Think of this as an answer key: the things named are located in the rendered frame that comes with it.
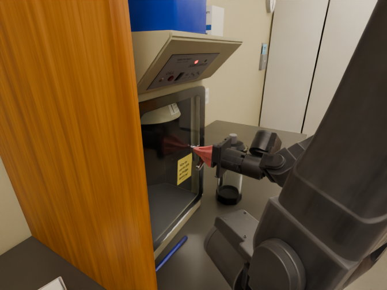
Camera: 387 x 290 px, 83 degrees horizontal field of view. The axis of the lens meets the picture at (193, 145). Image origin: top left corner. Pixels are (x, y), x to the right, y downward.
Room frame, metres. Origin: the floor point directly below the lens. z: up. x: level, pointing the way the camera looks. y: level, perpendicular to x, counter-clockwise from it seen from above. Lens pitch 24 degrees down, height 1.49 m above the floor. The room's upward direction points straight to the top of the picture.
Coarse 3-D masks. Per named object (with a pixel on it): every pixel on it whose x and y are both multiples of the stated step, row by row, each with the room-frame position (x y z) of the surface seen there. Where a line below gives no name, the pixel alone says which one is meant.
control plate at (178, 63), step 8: (176, 56) 0.39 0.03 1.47; (184, 56) 0.41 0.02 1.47; (192, 56) 0.44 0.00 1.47; (200, 56) 0.47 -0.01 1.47; (208, 56) 0.50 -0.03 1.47; (216, 56) 0.54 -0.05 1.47; (168, 64) 0.39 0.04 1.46; (176, 64) 0.42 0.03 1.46; (184, 64) 0.44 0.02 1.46; (192, 64) 0.47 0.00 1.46; (200, 64) 0.51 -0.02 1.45; (208, 64) 0.55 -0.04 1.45; (160, 72) 0.39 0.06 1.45; (168, 72) 0.42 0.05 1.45; (176, 72) 0.44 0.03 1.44; (200, 72) 0.55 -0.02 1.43; (184, 80) 0.51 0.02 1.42; (152, 88) 0.42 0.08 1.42
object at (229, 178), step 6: (228, 174) 0.67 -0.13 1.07; (234, 174) 0.67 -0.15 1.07; (240, 174) 0.68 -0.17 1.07; (222, 180) 0.68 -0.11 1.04; (228, 180) 0.67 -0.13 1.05; (234, 180) 0.67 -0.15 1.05; (240, 180) 0.69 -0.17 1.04; (222, 186) 0.68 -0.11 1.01; (228, 186) 0.67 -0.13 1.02; (234, 186) 0.67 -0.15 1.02; (240, 186) 0.69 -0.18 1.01; (222, 192) 0.68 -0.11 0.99; (228, 192) 0.67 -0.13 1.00; (234, 192) 0.67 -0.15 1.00; (240, 192) 0.70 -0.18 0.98; (228, 198) 0.67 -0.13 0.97
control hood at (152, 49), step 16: (144, 32) 0.36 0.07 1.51; (160, 32) 0.35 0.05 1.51; (176, 32) 0.35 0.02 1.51; (144, 48) 0.36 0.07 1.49; (160, 48) 0.35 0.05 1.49; (176, 48) 0.37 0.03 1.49; (192, 48) 0.42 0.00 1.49; (208, 48) 0.47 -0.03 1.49; (224, 48) 0.54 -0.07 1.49; (144, 64) 0.36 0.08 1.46; (160, 64) 0.37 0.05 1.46; (144, 80) 0.37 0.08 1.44; (192, 80) 0.56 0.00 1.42
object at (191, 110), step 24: (168, 96) 0.50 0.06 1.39; (192, 96) 0.59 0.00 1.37; (144, 120) 0.42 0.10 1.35; (168, 120) 0.49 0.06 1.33; (192, 120) 0.59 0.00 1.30; (144, 144) 0.42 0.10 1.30; (168, 144) 0.49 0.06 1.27; (192, 144) 0.59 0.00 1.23; (168, 168) 0.49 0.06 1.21; (192, 168) 0.59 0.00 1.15; (168, 192) 0.48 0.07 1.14; (192, 192) 0.59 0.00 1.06; (168, 216) 0.48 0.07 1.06
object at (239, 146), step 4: (232, 136) 0.70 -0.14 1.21; (236, 136) 0.71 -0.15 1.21; (224, 140) 0.73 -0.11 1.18; (232, 140) 0.70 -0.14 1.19; (236, 140) 0.71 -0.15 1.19; (240, 140) 0.74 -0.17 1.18; (232, 144) 0.70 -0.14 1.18; (236, 144) 0.70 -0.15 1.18; (240, 144) 0.70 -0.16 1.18; (232, 148) 0.68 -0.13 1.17; (236, 148) 0.68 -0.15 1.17; (240, 148) 0.68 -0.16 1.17; (244, 148) 0.69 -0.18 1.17
